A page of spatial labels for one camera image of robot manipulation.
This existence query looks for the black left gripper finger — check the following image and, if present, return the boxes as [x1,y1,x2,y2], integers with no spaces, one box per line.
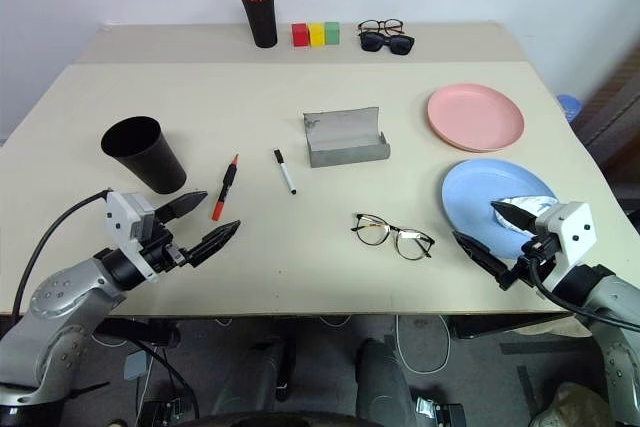
[154,190,209,224]
[185,219,243,269]

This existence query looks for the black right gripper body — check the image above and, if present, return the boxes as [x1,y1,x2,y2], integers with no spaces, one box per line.
[498,235,557,291]

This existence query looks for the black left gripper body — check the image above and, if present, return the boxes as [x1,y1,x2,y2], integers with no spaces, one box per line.
[139,219,195,276]

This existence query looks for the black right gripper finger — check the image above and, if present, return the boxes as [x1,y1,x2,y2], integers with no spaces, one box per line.
[490,200,540,235]
[451,230,515,285]

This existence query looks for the crumpled white tissue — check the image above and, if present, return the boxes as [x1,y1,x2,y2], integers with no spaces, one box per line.
[493,193,557,231]

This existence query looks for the orange and black marker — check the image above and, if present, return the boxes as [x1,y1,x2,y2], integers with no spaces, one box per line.
[210,152,241,222]

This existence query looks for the blue plate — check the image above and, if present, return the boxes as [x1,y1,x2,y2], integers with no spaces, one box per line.
[440,158,559,260]

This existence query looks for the empty black cup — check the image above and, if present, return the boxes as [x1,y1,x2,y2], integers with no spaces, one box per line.
[100,115,189,196]

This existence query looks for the white marker with black cap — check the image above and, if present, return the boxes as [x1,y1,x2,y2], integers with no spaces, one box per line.
[272,147,298,197]

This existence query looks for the pink plate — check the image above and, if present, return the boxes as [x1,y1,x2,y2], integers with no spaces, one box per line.
[426,82,527,154]

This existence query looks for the small grey floor box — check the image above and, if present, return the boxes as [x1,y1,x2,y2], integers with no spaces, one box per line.
[122,352,152,382]

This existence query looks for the blue water bottle cap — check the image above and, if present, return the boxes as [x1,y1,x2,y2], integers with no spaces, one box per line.
[555,93,583,124]

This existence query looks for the dark rounded grey shape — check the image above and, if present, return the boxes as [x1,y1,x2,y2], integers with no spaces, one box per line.
[210,337,302,419]
[353,337,420,427]

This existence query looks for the brown wooden furniture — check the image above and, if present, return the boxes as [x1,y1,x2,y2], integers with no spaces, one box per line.
[578,45,640,231]

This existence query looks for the beige shoe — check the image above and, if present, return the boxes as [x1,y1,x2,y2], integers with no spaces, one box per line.
[528,380,616,427]

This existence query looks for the open grey glasses case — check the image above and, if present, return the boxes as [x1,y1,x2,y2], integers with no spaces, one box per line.
[301,106,392,170]

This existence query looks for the black pen holder cup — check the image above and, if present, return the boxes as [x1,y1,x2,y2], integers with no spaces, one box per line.
[242,0,279,50]

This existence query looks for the black sunglasses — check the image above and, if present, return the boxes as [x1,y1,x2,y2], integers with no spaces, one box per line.
[358,31,417,56]

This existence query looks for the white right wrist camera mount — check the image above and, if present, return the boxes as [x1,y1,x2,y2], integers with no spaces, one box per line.
[533,201,597,294]

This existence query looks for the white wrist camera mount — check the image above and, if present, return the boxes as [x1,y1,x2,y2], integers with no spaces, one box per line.
[533,201,597,294]
[104,190,167,281]

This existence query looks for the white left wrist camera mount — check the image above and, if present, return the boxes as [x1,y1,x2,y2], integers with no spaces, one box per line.
[104,190,167,281]

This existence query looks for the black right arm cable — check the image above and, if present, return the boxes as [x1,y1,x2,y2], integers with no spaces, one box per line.
[528,245,640,333]

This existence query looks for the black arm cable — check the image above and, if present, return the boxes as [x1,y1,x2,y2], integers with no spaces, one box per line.
[11,189,112,321]
[528,245,640,333]

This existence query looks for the thin black frame glasses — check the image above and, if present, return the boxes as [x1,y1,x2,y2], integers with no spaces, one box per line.
[350,212,437,262]

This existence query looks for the white floor cable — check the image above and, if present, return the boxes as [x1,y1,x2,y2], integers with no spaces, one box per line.
[393,314,452,376]

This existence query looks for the black floor cable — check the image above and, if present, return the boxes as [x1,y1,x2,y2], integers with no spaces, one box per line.
[93,330,202,422]

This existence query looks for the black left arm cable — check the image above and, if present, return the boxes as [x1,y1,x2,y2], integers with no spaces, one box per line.
[11,189,112,321]

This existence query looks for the brown frame glasses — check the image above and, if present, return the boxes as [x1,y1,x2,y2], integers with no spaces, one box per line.
[357,18,406,36]

